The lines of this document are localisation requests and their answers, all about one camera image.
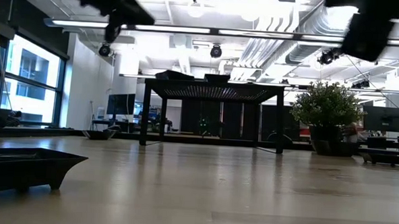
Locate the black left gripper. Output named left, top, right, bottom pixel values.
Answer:
left=98, top=0, right=156, bottom=27

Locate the black leaf-shaped mini plate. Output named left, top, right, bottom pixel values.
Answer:
left=82, top=128, right=119, bottom=142

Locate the left gripper black rod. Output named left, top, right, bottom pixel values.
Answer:
left=104, top=18, right=122, bottom=44

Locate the long ceiling light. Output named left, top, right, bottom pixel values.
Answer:
left=42, top=17, right=399, bottom=47

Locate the black ceiling spotlight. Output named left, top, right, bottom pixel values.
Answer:
left=98, top=42, right=113, bottom=57
left=317, top=47, right=342, bottom=67
left=351, top=79, right=371, bottom=90
left=209, top=44, right=223, bottom=59

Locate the green potted plant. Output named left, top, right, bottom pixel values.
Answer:
left=287, top=79, right=369, bottom=157

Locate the black computer monitor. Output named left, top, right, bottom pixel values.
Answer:
left=106, top=92, right=137, bottom=117
left=361, top=105, right=399, bottom=134

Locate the black perforated metal riser shelf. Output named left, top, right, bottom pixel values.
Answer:
left=139, top=77, right=287, bottom=155

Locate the large window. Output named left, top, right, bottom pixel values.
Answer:
left=0, top=32, right=69, bottom=129

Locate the black aluminium table frame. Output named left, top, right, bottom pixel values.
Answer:
left=0, top=125, right=399, bottom=157

